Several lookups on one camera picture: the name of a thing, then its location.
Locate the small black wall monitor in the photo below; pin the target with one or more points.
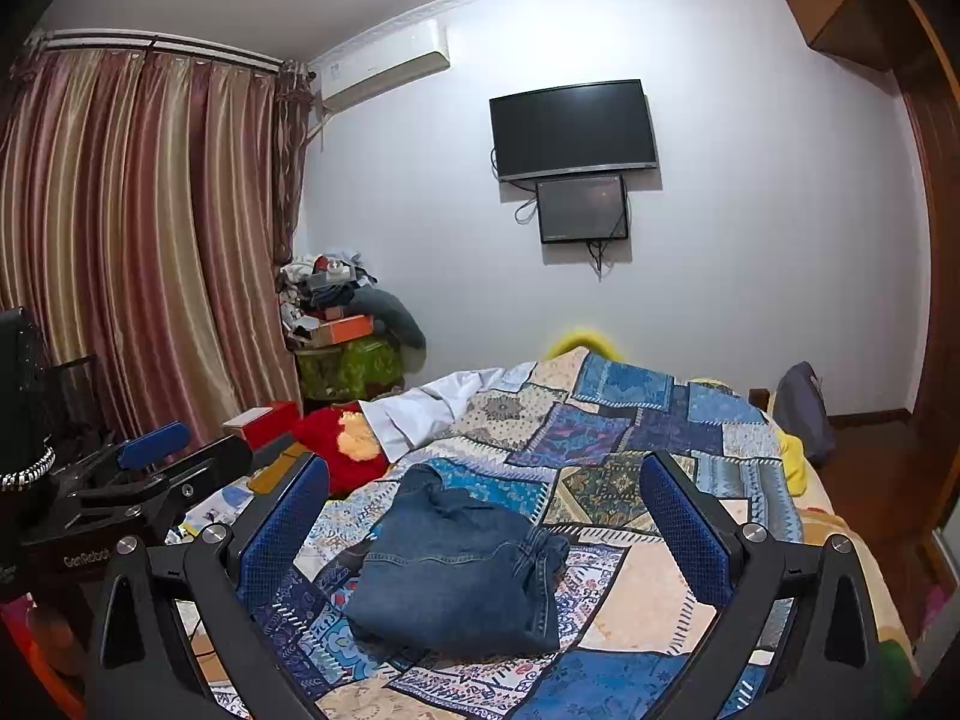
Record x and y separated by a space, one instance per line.
583 208

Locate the curtain rod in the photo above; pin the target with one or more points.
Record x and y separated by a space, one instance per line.
172 49

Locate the blue denim jeans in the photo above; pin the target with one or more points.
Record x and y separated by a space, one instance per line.
450 570

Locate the yellow cloth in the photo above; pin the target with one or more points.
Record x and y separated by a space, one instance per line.
793 461

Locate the orange box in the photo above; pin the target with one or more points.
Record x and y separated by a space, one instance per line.
341 330

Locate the large black wall television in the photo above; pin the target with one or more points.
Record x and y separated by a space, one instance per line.
574 127

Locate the brown wooden door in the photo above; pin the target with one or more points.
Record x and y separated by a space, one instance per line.
937 277

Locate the red plush toy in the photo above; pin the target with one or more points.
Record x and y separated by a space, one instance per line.
341 457

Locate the white cloth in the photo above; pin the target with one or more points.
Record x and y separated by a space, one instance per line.
420 409

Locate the red box with white lid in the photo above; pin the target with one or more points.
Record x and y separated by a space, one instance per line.
270 424

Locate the white air conditioner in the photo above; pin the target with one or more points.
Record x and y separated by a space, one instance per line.
375 67

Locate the pile of clothes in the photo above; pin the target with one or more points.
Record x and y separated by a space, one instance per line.
322 285

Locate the grey bag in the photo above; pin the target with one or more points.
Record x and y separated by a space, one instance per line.
804 409

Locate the black studded bag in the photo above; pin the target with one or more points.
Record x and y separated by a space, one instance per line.
19 382

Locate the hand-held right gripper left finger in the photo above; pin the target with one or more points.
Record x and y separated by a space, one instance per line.
289 525

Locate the yellow pillow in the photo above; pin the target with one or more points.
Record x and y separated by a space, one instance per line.
581 339

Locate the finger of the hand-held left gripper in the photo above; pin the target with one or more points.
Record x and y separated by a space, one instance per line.
154 442
217 457

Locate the striped brown curtain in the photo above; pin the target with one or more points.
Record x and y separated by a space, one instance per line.
150 240

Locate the blue patchwork blanket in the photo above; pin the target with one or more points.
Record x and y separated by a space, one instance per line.
600 435

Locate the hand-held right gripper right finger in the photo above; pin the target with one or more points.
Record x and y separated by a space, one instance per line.
686 532

